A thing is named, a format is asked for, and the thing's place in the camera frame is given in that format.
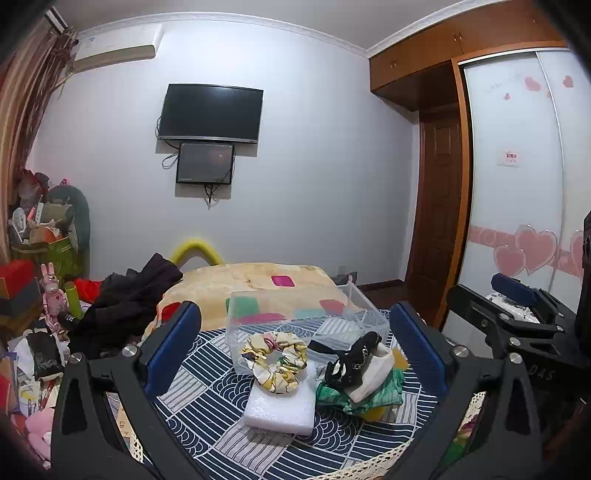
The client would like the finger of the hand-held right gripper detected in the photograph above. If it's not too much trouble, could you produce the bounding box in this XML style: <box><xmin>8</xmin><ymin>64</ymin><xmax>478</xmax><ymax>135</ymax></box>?
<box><xmin>445</xmin><ymin>284</ymin><xmax>575</xmax><ymax>365</ymax></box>
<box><xmin>490</xmin><ymin>272</ymin><xmax>578</xmax><ymax>326</ymax></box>

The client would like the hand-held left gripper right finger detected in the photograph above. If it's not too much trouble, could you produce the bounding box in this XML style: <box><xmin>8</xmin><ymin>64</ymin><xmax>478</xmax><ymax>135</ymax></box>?
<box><xmin>390</xmin><ymin>300</ymin><xmax>546</xmax><ymax>480</ymax></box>

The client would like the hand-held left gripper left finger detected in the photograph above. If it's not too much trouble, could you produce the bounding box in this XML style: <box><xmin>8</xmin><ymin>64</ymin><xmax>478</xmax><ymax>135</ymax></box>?
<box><xmin>50</xmin><ymin>300</ymin><xmax>204</xmax><ymax>480</ymax></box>

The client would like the green knitted garment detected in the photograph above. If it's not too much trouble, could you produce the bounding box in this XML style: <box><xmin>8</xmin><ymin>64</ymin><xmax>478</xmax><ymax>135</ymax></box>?
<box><xmin>315</xmin><ymin>369</ymin><xmax>403</xmax><ymax>414</ymax></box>

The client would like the yellow floral fabric scrunchie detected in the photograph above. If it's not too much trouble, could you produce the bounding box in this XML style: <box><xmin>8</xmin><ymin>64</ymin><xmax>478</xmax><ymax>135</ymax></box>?
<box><xmin>241</xmin><ymin>330</ymin><xmax>309</xmax><ymax>395</ymax></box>

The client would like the white foam block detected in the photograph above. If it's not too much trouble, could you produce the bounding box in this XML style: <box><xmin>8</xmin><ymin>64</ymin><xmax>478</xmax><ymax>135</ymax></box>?
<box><xmin>242</xmin><ymin>360</ymin><xmax>318</xmax><ymax>435</ymax></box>

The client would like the clear plastic storage box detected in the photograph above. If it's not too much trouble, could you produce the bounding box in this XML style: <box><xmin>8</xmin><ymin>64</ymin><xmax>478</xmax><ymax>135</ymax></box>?
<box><xmin>225</xmin><ymin>281</ymin><xmax>391</xmax><ymax>376</ymax></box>

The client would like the black clothing pile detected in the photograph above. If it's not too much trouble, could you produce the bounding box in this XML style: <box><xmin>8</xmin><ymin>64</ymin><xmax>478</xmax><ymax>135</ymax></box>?
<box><xmin>69</xmin><ymin>253</ymin><xmax>184</xmax><ymax>358</ymax></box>

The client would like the beige printed blanket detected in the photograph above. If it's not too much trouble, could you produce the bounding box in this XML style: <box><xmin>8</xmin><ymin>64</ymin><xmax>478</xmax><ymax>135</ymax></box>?
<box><xmin>141</xmin><ymin>262</ymin><xmax>365</xmax><ymax>344</ymax></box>

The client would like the blue white patterned cloth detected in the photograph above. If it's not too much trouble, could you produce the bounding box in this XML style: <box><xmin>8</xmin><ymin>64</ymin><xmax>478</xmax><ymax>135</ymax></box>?
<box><xmin>104</xmin><ymin>309</ymin><xmax>467</xmax><ymax>480</ymax></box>

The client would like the white heart-print sliding door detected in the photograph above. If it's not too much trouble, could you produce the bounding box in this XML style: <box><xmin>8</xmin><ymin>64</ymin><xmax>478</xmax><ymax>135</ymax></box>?
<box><xmin>538</xmin><ymin>46</ymin><xmax>591</xmax><ymax>315</ymax></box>
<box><xmin>457</xmin><ymin>50</ymin><xmax>570</xmax><ymax>333</ymax></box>

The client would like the red cloth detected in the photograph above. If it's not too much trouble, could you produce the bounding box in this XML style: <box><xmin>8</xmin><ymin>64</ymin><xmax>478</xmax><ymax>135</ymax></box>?
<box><xmin>76</xmin><ymin>278</ymin><xmax>103</xmax><ymax>304</ymax></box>

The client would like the yellow foam tube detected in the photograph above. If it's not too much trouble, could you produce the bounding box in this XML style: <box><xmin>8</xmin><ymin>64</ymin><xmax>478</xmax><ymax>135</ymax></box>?
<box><xmin>170</xmin><ymin>237</ymin><xmax>222</xmax><ymax>268</ymax></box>

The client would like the yellow-green cylinder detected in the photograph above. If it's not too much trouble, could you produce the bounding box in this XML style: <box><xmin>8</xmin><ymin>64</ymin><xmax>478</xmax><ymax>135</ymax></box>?
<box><xmin>65</xmin><ymin>281</ymin><xmax>84</xmax><ymax>320</ymax></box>

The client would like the brown wooden door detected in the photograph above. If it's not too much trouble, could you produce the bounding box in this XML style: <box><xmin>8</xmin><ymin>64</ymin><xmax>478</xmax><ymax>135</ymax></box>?
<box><xmin>406</xmin><ymin>108</ymin><xmax>467</xmax><ymax>296</ymax></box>

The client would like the black bag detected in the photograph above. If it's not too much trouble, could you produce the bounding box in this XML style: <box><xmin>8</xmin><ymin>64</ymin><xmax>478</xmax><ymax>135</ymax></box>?
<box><xmin>25</xmin><ymin>330</ymin><xmax>65</xmax><ymax>381</ymax></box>

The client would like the pink rabbit toy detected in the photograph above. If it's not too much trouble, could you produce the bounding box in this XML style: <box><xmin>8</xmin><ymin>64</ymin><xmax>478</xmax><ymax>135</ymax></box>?
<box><xmin>41</xmin><ymin>262</ymin><xmax>70</xmax><ymax>330</ymax></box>

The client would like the green cardboard box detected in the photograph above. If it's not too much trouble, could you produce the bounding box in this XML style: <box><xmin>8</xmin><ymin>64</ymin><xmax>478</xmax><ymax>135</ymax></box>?
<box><xmin>11</xmin><ymin>235</ymin><xmax>84</xmax><ymax>283</ymax></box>

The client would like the grey curved pillow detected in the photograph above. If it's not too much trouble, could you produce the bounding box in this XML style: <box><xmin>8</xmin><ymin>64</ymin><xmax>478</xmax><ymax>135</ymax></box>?
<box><xmin>46</xmin><ymin>185</ymin><xmax>90</xmax><ymax>252</ymax></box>

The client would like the dark grey box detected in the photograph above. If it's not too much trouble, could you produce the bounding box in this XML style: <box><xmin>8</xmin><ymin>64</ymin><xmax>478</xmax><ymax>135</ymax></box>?
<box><xmin>0</xmin><ymin>277</ymin><xmax>42</xmax><ymax>319</ymax></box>

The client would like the red box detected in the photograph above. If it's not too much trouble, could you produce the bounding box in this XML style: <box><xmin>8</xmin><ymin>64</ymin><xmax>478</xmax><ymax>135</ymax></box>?
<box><xmin>0</xmin><ymin>259</ymin><xmax>38</xmax><ymax>298</ymax></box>

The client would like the white handheld fan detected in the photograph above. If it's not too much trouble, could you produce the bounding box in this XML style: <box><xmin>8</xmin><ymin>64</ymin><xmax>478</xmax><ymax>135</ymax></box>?
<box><xmin>10</xmin><ymin>208</ymin><xmax>31</xmax><ymax>243</ymax></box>

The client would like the red plastic bag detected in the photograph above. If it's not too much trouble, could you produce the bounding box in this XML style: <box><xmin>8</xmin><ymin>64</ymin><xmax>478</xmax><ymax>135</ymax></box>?
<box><xmin>18</xmin><ymin>167</ymin><xmax>51</xmax><ymax>200</ymax></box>

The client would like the wooden overhead cabinet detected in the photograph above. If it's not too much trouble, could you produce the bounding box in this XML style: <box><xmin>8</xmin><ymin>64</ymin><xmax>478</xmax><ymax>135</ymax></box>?
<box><xmin>368</xmin><ymin>18</ymin><xmax>573</xmax><ymax>112</ymax></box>

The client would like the striped pink curtain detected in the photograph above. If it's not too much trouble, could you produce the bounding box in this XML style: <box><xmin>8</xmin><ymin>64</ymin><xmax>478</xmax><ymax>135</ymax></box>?
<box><xmin>0</xmin><ymin>14</ymin><xmax>77</xmax><ymax>222</ymax></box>

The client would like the white air conditioner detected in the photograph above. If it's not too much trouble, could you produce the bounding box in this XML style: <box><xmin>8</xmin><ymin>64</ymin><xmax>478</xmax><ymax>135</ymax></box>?
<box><xmin>69</xmin><ymin>23</ymin><xmax>163</xmax><ymax>73</ymax></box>

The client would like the small black wall monitor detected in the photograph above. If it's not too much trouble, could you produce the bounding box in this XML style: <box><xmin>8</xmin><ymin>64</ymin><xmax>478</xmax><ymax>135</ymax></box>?
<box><xmin>175</xmin><ymin>142</ymin><xmax>236</xmax><ymax>185</ymax></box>

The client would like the black wall television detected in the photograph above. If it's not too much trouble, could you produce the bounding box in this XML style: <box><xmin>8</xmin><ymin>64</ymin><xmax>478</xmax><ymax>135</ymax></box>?
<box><xmin>157</xmin><ymin>84</ymin><xmax>264</xmax><ymax>145</ymax></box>

